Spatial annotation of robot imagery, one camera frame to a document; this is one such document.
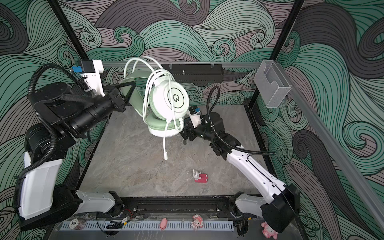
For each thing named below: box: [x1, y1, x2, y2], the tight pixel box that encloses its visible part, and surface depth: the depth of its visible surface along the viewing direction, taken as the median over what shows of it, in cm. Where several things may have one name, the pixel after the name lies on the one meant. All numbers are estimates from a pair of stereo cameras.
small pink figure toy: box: [159, 217, 168, 230], surface depth 70 cm
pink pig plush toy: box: [260, 222, 279, 240], surface depth 67 cm
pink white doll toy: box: [190, 214, 204, 230], surface depth 69 cm
